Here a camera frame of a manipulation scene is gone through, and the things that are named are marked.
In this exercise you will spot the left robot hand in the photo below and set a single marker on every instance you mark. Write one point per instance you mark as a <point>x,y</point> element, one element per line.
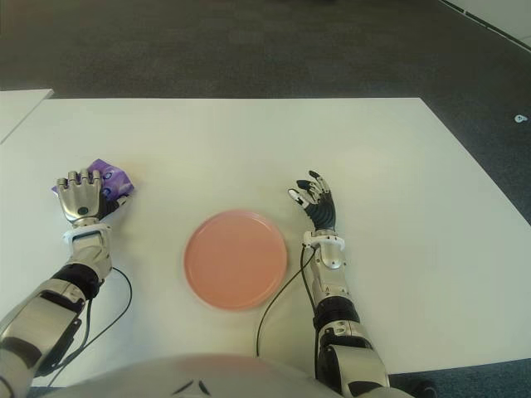
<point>81,199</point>

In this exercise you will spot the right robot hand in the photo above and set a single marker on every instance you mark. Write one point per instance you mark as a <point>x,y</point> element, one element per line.
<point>323,211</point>

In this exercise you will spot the purple tissue paper pack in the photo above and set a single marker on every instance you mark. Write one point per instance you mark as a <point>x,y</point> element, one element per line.
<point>116,178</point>

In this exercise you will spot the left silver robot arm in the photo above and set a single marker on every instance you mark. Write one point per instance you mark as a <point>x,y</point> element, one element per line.
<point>25,315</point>

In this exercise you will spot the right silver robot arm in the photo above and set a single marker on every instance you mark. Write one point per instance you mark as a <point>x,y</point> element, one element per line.
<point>332,257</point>

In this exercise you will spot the pink round plate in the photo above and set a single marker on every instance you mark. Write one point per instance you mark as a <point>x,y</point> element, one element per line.
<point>235,259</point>

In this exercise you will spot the white side table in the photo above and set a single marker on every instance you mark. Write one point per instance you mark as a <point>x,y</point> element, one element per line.
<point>16,112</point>

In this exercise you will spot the grey robot torso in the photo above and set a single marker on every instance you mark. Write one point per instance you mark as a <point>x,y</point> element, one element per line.
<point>186,373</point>

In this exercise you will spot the small white floor marker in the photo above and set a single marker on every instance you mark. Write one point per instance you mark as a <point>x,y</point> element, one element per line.
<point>520,119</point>

